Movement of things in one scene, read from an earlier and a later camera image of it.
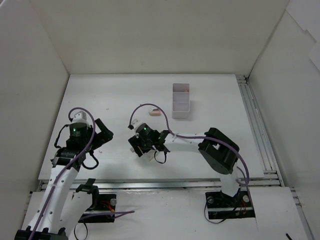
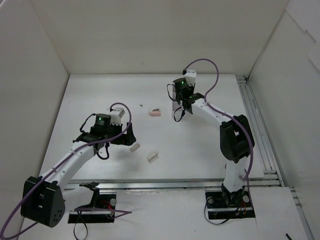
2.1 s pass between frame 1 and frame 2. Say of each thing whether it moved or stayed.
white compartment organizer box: stayed
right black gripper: moved
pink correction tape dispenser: stayed
